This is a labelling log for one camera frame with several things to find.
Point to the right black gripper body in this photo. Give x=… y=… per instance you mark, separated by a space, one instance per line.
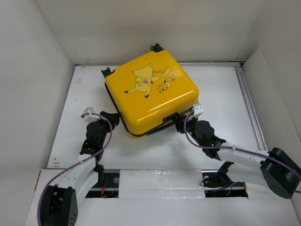
x=191 y=127

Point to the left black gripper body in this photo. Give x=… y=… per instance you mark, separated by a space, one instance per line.
x=105 y=126

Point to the yellow hard-shell suitcase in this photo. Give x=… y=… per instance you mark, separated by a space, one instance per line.
x=150 y=91

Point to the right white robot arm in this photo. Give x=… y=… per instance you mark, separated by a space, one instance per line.
x=273 y=169

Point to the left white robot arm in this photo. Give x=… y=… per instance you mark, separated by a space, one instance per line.
x=59 y=200

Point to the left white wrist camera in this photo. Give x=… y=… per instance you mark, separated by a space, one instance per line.
x=87 y=115

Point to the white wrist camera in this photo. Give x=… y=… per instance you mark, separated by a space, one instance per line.
x=87 y=115
x=197 y=110

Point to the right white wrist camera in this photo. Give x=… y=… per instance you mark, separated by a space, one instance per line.
x=197 y=110

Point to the aluminium frame rail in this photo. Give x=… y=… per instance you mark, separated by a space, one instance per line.
x=250 y=108

